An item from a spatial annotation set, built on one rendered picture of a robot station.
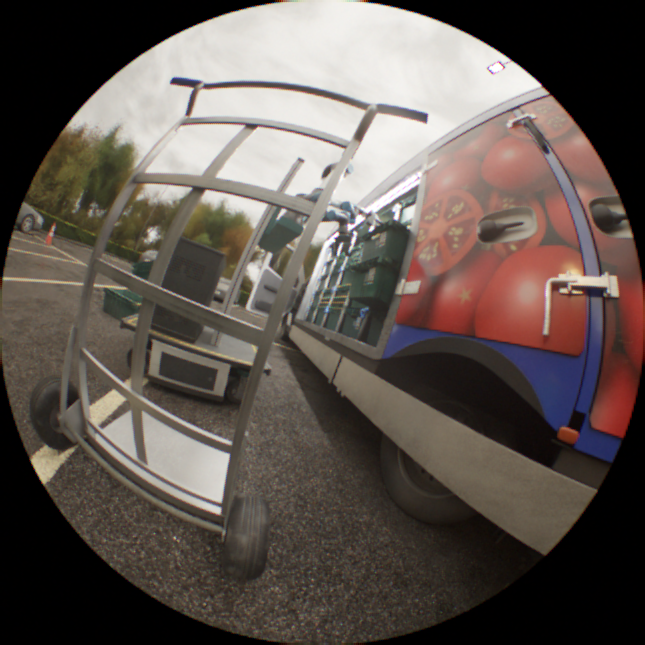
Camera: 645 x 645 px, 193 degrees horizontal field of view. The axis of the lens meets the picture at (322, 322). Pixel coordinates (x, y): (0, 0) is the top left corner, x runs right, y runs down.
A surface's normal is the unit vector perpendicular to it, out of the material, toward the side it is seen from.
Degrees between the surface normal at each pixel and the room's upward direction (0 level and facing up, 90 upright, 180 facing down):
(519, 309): 90
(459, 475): 90
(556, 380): 90
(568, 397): 90
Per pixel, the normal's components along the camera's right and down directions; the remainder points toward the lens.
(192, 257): 0.47, 0.15
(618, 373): -0.88, -0.33
